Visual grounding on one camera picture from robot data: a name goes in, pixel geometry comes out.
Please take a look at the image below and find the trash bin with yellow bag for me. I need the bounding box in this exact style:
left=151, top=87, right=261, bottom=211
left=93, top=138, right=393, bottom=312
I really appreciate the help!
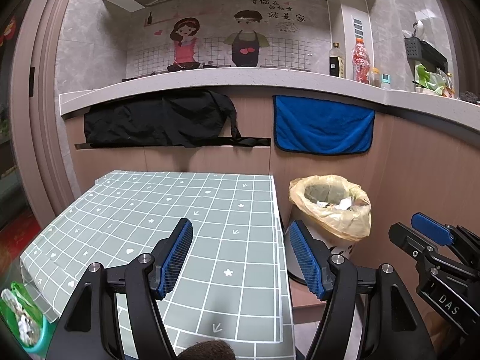
left=283, top=174, right=373, bottom=285

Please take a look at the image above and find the green bowl with trash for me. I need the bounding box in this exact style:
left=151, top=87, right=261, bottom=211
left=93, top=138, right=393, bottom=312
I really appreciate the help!
left=1, top=281, right=56, bottom=359

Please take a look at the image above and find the blue towel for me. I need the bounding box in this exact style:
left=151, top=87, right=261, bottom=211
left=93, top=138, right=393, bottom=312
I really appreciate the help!
left=272, top=95, right=376, bottom=156

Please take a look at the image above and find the small teal jar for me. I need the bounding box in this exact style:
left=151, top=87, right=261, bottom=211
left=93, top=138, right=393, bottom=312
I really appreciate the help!
left=381, top=73, right=391, bottom=90

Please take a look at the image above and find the black cloth on cabinet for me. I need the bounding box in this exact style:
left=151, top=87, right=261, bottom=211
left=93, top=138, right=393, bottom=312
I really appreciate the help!
left=84, top=88, right=271, bottom=149

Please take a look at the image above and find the black dish rack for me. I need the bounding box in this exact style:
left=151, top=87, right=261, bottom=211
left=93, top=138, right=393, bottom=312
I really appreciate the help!
left=403, top=37, right=448, bottom=73

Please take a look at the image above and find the red drink bottle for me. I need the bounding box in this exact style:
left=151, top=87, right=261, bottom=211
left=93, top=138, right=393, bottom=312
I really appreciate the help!
left=352, top=37, right=370, bottom=84

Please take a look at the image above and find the dark sauce bottle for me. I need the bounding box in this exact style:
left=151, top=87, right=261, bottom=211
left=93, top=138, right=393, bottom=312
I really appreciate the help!
left=329, top=42, right=345, bottom=78

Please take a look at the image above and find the white water heater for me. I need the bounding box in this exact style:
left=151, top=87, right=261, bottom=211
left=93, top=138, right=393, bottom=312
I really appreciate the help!
left=328, top=0, right=375, bottom=80

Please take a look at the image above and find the cartoon wall sticker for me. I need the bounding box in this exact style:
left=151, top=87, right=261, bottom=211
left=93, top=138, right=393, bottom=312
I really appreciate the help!
left=126, top=0, right=331, bottom=77

